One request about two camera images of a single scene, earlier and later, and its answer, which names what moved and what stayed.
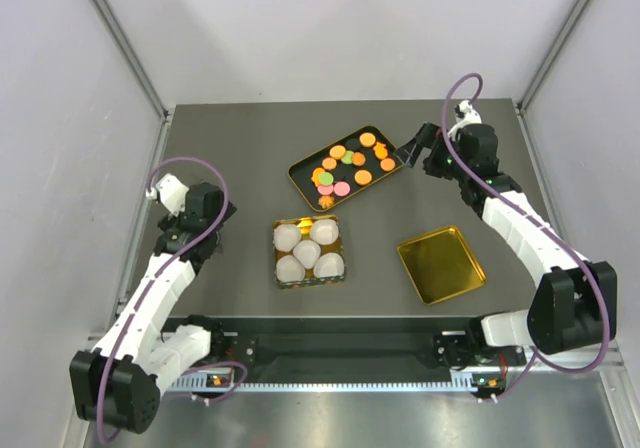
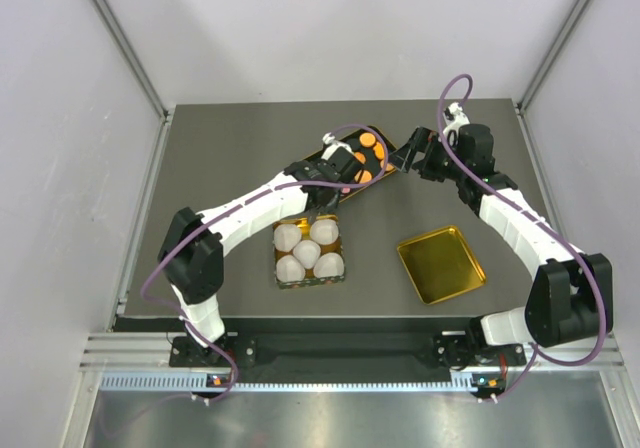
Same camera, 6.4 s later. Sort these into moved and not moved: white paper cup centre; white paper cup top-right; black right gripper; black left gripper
Moved: black left gripper
Not moved: white paper cup top-right; white paper cup centre; black right gripper
